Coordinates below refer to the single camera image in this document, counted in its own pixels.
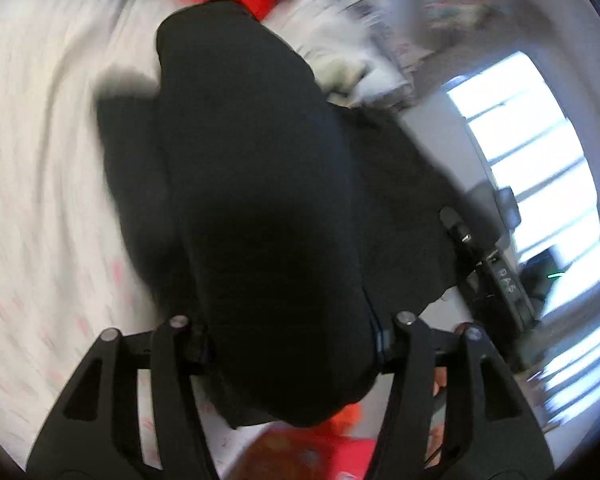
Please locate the black garment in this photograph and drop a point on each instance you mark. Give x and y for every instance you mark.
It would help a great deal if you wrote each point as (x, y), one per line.
(260, 210)

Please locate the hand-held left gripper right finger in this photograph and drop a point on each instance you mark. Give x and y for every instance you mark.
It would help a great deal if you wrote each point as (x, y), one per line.
(411, 360)

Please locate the pink floral bed sheet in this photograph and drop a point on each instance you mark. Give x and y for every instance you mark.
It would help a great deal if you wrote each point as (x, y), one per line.
(45, 160)

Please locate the red printed cloth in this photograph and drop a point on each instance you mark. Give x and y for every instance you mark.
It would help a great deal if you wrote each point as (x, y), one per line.
(300, 452)

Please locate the white duvet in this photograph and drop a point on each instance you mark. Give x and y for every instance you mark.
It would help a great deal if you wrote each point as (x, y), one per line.
(350, 70)

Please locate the window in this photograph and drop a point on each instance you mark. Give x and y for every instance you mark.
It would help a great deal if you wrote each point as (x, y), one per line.
(535, 160)

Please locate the dark device with green light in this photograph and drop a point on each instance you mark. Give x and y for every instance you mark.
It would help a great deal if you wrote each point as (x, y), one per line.
(542, 272)

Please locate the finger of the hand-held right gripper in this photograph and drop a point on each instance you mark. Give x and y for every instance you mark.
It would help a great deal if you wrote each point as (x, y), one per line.
(460, 232)

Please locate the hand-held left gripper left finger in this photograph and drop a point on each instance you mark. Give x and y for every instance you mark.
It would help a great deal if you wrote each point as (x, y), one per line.
(172, 360)

